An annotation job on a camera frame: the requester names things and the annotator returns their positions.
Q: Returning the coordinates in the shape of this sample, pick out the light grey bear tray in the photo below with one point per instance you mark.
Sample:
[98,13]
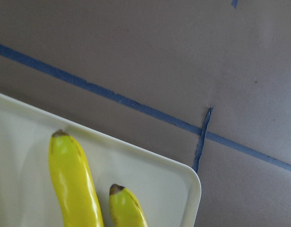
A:
[169,192]

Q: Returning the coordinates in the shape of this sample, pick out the yellow banana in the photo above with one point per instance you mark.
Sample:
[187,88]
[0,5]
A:
[125,209]
[73,183]

